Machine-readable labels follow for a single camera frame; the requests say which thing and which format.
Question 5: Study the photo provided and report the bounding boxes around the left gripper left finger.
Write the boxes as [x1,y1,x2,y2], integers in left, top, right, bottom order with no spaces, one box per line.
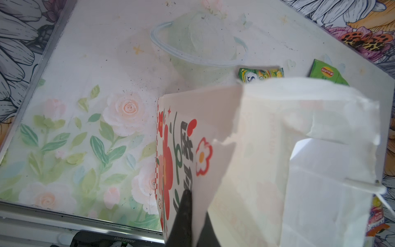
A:
[165,190,192,247]

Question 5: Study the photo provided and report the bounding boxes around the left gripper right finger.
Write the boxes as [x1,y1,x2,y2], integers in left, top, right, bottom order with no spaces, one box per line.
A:
[196,213,221,247]

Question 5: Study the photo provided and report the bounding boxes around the white paper bag red flower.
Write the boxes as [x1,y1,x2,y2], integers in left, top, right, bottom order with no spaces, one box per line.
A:
[155,78,386,247]

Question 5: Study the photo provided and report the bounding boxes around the magenta snack bag yellow letters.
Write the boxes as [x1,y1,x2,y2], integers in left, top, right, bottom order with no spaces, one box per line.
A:
[364,196,389,247]

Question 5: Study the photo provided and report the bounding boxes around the green Lays chips bag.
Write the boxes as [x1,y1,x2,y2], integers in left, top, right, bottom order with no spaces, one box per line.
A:
[309,59,349,86]

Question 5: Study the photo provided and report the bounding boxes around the Fox's spring tea candy bag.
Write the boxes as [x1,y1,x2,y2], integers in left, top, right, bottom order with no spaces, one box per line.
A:
[238,68,285,84]

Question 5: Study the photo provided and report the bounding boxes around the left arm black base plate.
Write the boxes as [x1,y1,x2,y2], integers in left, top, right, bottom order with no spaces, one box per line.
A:
[70,231,165,247]

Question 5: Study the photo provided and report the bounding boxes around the aluminium front rail frame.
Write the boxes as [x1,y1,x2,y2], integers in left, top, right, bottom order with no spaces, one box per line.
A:
[1,201,164,247]

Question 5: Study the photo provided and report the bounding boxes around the left aluminium corner post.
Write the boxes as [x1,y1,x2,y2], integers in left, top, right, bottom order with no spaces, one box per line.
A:
[1,1,77,156]

